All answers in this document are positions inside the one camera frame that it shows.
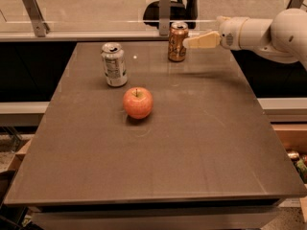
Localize black office chair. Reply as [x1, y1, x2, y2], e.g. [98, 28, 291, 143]
[143, 0, 198, 29]

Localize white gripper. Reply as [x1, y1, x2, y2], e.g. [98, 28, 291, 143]
[183, 16, 248, 51]

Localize cardboard box left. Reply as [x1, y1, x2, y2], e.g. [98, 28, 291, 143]
[0, 140, 32, 198]

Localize middle metal glass bracket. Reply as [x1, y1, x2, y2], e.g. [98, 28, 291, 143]
[159, 0, 171, 36]

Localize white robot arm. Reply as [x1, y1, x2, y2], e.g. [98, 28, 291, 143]
[183, 9, 307, 69]

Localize orange soda can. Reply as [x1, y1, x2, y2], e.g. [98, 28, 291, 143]
[168, 21, 188, 62]

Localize red apple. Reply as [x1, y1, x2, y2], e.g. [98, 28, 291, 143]
[123, 87, 154, 119]

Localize silver green soda can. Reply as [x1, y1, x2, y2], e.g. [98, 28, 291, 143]
[101, 42, 128, 87]

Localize left metal glass bracket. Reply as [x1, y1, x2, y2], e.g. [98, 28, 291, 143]
[22, 0, 50, 37]

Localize cans in box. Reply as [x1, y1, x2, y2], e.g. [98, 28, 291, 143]
[287, 149, 307, 184]

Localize wooden box right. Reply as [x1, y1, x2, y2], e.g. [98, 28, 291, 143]
[272, 124, 307, 152]

